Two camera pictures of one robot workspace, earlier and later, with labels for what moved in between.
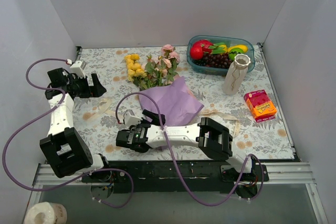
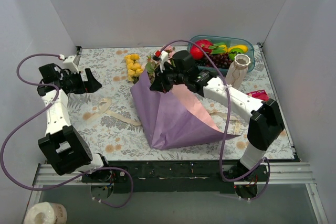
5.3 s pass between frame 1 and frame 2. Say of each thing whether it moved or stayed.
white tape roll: stayed
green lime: stayed
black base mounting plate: stayed
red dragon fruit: stayed
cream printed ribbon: moved
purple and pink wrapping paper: moved
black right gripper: moved
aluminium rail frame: stayed
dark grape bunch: stayed
